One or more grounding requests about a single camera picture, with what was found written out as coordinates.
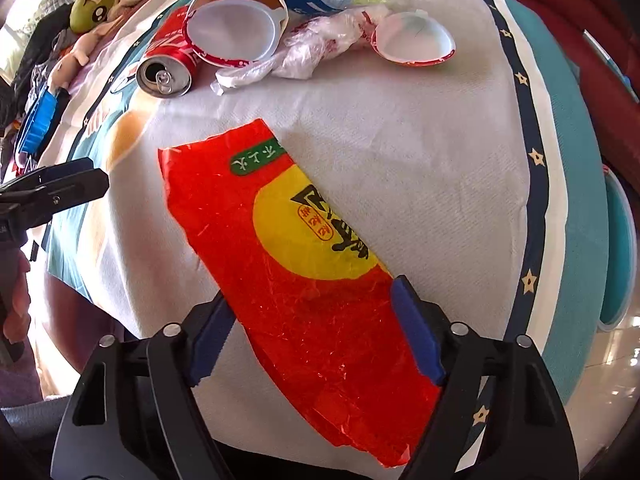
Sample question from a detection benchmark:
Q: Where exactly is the red soda can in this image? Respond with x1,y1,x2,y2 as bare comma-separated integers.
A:
137,6,201,99

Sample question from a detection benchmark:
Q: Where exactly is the clear plastic bag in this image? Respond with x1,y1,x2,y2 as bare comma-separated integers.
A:
210,4,392,96

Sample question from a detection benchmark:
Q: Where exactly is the red crinkled snack bag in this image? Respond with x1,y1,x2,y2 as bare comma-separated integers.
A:
158,119,439,467

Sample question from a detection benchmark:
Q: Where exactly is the dark red leather sofa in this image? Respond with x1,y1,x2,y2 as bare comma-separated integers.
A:
518,0,639,188

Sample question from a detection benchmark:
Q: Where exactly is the beige plush rabbit toy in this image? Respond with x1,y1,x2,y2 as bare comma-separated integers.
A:
48,0,143,94

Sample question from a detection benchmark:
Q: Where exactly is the white round plastic lid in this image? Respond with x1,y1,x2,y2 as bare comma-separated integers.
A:
183,0,288,67

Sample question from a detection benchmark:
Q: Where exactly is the pink paper cup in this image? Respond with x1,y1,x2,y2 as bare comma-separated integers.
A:
182,0,288,67

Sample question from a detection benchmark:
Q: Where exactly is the teal plastic trash bucket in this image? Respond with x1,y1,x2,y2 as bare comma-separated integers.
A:
598,166,638,333

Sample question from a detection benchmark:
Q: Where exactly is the white plastic bowl lid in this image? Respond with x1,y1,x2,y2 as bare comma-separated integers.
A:
370,10,457,67

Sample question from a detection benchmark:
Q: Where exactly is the white teal star tablecloth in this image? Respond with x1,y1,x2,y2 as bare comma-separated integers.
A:
39,0,612,470

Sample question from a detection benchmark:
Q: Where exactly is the person left hand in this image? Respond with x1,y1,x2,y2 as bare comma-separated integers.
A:
3,250,32,344

